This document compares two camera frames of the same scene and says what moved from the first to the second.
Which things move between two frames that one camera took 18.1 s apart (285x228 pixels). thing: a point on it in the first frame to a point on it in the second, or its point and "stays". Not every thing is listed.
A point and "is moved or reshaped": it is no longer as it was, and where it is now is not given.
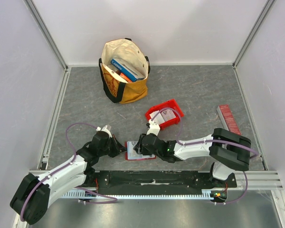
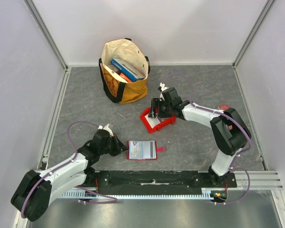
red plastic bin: (170, 104) is moved or reshaped
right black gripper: (142, 144) to (156, 107)
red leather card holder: (131, 154) stays
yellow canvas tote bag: (118, 90) stays
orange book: (125, 77) stays
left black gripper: (118, 147) stays
